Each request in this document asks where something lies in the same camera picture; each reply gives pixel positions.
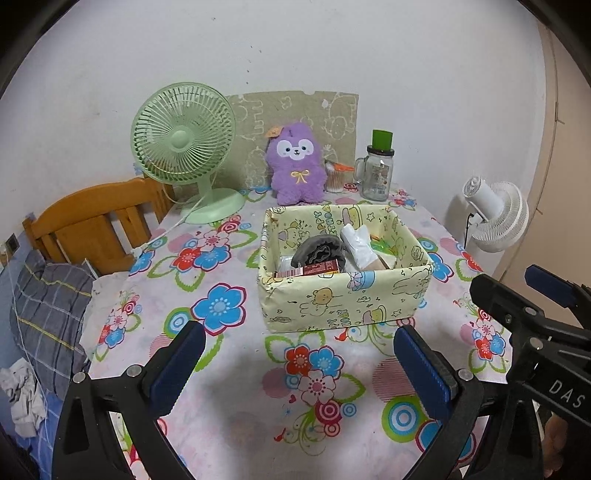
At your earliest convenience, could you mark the grey drawstring pouch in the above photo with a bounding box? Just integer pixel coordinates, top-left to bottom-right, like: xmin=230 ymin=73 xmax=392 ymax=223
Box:
xmin=293 ymin=233 xmax=347 ymax=268

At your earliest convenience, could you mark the blue bed sheet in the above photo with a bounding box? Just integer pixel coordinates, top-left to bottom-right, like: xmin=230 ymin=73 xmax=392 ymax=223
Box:
xmin=0 ymin=258 xmax=63 ymax=480

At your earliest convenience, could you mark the white crumpled cloth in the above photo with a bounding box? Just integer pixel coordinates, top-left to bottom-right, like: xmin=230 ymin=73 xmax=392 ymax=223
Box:
xmin=0 ymin=357 xmax=47 ymax=437

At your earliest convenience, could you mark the grey plaid bedding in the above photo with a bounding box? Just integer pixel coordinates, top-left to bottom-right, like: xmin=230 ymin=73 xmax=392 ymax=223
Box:
xmin=9 ymin=249 xmax=95 ymax=400

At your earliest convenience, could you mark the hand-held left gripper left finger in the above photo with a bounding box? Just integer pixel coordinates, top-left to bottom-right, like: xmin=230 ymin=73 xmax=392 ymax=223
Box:
xmin=51 ymin=320 xmax=206 ymax=480

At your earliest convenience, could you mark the white fan cable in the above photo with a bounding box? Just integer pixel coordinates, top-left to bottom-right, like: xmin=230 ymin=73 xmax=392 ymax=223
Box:
xmin=134 ymin=194 xmax=206 ymax=256

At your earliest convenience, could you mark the person's right hand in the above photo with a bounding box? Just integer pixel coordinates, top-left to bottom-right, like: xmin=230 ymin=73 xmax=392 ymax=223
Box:
xmin=540 ymin=413 xmax=571 ymax=467

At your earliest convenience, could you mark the white plastic tissue packet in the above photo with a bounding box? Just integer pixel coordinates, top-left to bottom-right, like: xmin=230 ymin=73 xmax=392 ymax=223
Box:
xmin=340 ymin=224 xmax=377 ymax=271

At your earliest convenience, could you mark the purple plush toy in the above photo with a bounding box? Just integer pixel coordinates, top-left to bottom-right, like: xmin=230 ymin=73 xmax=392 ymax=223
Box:
xmin=264 ymin=119 xmax=328 ymax=206

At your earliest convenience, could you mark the floral tablecloth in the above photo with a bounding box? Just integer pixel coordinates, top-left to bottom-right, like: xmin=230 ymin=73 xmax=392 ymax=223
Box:
xmin=78 ymin=187 xmax=546 ymax=480

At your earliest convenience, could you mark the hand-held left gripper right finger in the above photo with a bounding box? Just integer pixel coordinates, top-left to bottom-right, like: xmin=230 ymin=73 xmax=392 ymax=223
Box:
xmin=394 ymin=325 xmax=544 ymax=480

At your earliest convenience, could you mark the beige door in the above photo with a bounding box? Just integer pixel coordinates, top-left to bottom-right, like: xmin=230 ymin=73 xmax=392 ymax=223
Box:
xmin=499 ymin=23 xmax=591 ymax=324

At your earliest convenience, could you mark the white standing fan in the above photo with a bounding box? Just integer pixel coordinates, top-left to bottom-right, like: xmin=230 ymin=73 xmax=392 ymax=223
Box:
xmin=463 ymin=175 xmax=530 ymax=252

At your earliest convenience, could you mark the green desk fan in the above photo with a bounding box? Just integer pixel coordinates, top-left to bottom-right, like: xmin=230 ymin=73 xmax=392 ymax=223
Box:
xmin=130 ymin=82 xmax=245 ymax=225

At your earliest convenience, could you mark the red brown packet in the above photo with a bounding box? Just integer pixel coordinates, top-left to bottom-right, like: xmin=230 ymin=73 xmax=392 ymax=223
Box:
xmin=274 ymin=260 xmax=345 ymax=278

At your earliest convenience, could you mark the orange green printed packet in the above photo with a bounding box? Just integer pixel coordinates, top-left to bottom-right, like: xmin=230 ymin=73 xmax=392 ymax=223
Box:
xmin=368 ymin=233 xmax=397 ymax=254

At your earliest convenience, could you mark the glass jar mug green lid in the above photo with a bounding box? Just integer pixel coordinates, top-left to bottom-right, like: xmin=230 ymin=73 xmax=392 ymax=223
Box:
xmin=353 ymin=130 xmax=395 ymax=201

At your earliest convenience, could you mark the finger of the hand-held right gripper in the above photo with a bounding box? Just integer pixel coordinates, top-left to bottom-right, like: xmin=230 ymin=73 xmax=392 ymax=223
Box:
xmin=470 ymin=274 xmax=551 ymax=343
xmin=525 ymin=264 xmax=591 ymax=329

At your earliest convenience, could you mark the yellow-green cartoon printed box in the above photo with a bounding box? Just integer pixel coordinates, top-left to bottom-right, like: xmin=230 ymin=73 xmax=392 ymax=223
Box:
xmin=257 ymin=203 xmax=435 ymax=334

